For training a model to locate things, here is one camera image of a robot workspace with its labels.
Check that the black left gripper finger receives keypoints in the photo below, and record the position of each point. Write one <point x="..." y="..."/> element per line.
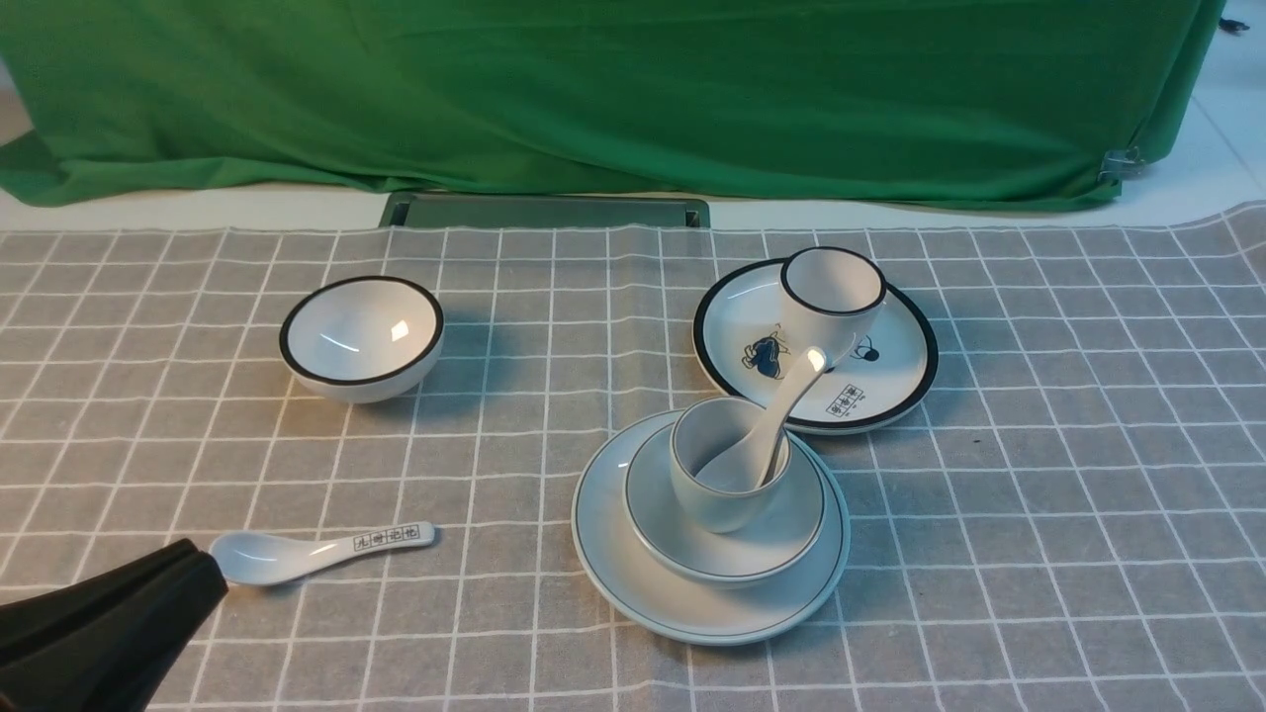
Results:
<point x="116" y="660"/>
<point x="27" y="618"/>

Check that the small pale blue bowl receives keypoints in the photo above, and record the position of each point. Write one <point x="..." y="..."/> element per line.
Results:
<point x="779" y="536"/>

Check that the pale blue cup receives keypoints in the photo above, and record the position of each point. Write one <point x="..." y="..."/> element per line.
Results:
<point x="724" y="492"/>

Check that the white ceramic spoon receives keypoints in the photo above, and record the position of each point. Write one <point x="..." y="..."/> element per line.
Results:
<point x="771" y="425"/>

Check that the white spoon with characters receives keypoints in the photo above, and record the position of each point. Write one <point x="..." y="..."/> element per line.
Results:
<point x="260" y="559"/>

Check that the black rimmed white bowl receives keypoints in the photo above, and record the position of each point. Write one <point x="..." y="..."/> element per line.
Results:
<point x="363" y="339"/>

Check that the grey metal floor tray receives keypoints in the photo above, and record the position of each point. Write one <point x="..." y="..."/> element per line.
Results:
<point x="434" y="210"/>

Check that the large pale blue plate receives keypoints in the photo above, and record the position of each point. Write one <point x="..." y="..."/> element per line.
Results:
<point x="673" y="605"/>

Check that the black rimmed picture plate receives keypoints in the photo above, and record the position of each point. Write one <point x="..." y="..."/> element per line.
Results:
<point x="741" y="346"/>

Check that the black rimmed white cup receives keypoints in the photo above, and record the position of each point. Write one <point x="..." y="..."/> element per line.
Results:
<point x="830" y="297"/>

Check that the grey checked tablecloth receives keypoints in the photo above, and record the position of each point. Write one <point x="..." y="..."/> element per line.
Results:
<point x="1071" y="518"/>

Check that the green backdrop cloth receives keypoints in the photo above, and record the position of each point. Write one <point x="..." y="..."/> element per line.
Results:
<point x="973" y="105"/>

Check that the metal binder clip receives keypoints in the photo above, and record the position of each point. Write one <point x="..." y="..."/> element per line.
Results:
<point x="1121" y="164"/>

